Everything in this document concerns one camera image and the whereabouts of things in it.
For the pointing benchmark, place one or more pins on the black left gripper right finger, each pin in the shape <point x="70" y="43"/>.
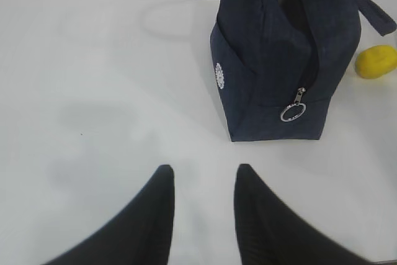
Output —
<point x="269" y="232"/>

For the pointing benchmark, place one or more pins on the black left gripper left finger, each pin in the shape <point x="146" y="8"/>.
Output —
<point x="141" y="233"/>

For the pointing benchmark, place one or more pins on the yellow lemon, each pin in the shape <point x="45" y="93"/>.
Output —
<point x="376" y="62"/>

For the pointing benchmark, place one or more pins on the navy blue lunch bag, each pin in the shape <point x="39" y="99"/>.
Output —
<point x="277" y="63"/>

